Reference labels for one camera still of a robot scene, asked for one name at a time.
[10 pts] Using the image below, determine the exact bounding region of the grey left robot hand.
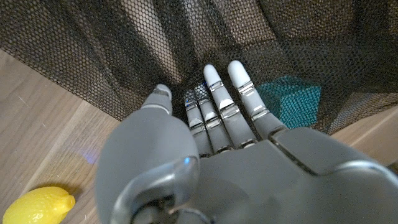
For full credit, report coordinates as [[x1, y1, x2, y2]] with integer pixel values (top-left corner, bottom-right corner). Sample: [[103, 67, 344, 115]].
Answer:
[[95, 60, 398, 224]]

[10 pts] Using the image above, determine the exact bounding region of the teal toy block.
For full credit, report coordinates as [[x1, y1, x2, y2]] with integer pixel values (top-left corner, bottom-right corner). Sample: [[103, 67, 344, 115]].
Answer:
[[256, 76, 322, 130]]

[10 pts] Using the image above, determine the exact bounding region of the dark mesh netting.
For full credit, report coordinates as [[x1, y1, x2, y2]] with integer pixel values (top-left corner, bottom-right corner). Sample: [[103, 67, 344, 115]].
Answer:
[[0, 0, 398, 136]]

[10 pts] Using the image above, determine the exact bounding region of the yellow toy lemon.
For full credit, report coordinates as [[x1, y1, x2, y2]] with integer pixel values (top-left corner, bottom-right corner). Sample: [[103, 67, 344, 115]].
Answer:
[[2, 185, 76, 224]]

